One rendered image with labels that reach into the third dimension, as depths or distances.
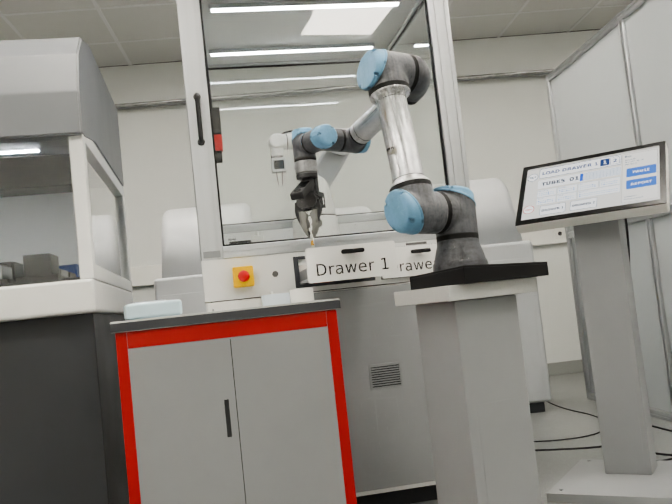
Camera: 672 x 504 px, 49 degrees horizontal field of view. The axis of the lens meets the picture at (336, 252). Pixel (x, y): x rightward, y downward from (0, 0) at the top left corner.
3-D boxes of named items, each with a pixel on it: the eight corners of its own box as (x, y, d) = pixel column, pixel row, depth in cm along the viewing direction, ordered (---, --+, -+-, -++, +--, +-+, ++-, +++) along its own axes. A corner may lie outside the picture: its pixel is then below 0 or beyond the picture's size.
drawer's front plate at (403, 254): (458, 271, 275) (455, 241, 275) (382, 278, 269) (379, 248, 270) (457, 271, 276) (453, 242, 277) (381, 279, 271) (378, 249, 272)
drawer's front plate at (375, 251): (398, 274, 238) (394, 240, 238) (308, 283, 232) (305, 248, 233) (396, 274, 239) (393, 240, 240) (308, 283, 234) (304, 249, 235)
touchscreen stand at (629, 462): (692, 508, 230) (647, 183, 237) (547, 502, 253) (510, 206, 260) (707, 469, 272) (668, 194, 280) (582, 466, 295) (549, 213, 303)
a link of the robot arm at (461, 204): (488, 232, 204) (482, 183, 205) (451, 232, 196) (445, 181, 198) (458, 239, 214) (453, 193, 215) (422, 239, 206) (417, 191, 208)
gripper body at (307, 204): (326, 209, 251) (323, 174, 252) (317, 207, 243) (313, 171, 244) (306, 213, 254) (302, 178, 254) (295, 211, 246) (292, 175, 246)
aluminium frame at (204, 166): (476, 235, 279) (443, -34, 286) (201, 261, 261) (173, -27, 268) (409, 256, 372) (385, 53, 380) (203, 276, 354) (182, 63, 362)
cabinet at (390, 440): (510, 490, 272) (484, 273, 278) (227, 535, 254) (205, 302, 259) (433, 446, 365) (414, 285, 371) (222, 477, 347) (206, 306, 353)
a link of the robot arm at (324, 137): (346, 124, 240) (328, 132, 250) (317, 121, 234) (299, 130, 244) (348, 148, 240) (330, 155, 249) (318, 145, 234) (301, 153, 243)
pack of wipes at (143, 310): (178, 315, 213) (177, 299, 213) (183, 314, 204) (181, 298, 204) (124, 321, 208) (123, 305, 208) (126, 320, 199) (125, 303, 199)
